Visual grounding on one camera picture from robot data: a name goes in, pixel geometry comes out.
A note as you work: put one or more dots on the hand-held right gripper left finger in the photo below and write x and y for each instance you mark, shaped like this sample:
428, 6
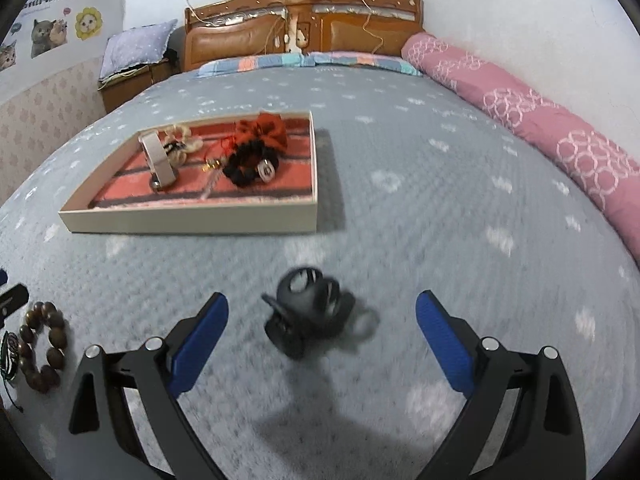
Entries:
200, 345

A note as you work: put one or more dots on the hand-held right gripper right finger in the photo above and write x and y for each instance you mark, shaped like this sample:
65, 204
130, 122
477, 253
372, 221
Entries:
445, 345

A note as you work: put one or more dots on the black hair claw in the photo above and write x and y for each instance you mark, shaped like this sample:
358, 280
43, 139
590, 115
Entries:
300, 310

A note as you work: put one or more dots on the red lined jewelry tray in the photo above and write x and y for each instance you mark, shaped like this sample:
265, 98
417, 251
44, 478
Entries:
200, 217

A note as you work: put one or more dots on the black scrunchie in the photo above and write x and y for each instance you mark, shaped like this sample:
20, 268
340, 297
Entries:
240, 170

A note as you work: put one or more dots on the cream flower hair clip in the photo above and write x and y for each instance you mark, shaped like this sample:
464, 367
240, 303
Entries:
182, 132

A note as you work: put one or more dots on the orange scrunchie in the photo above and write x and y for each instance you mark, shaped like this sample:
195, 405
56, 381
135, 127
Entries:
265, 130

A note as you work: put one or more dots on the grey flower print blanket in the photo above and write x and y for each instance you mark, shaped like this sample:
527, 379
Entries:
425, 200

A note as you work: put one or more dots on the tabby kitten sticker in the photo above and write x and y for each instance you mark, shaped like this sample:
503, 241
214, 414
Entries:
7, 56

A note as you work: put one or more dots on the wooden nightstand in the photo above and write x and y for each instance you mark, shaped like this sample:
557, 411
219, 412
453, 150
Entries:
125, 92

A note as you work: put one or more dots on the grey cats sticker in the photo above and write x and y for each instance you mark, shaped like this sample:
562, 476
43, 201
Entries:
47, 37

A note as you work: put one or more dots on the pink rolled quilt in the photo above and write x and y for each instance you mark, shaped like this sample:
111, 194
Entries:
500, 95

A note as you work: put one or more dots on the purple dotted pillow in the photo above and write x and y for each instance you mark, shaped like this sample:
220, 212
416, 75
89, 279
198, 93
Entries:
135, 47

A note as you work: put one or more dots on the yellow flower cat sticker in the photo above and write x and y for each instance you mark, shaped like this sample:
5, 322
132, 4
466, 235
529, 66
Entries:
89, 22

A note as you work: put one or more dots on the plaid pillow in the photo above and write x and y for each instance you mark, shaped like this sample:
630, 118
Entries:
250, 66
370, 62

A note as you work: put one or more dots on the wooden bed headboard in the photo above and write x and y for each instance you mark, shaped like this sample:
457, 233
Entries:
235, 40

